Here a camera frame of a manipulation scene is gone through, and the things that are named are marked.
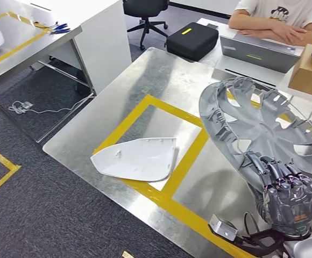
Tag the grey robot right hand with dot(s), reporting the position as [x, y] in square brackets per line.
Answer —
[290, 203]

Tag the person's right hand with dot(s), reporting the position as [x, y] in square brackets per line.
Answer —
[288, 34]

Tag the grey plastic wheel cover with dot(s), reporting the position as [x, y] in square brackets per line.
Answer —
[258, 128]

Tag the person's right forearm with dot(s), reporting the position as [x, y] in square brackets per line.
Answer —
[250, 25]

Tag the yellow workbench tape grid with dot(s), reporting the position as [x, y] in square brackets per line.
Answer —
[172, 206]

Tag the large white plastic car part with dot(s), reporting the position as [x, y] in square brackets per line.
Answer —
[134, 160]

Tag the person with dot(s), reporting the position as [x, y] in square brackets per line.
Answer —
[306, 10]

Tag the grey laptop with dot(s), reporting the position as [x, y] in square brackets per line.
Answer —
[258, 57]

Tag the brown cardboard box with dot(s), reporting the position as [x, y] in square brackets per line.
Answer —
[306, 78]

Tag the small grey device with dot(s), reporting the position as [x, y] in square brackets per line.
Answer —
[212, 25]

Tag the black case with yellow stripe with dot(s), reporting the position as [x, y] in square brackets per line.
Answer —
[191, 44]

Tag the black office chair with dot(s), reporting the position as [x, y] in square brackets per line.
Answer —
[145, 7]

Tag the white desk cabinet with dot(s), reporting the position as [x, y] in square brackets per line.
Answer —
[102, 42]

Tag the white power adapter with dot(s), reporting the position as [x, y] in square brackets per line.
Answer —
[27, 105]

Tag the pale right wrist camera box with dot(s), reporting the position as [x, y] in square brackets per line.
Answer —
[223, 228]

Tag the metal table frame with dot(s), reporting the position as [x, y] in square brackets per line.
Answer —
[83, 67]

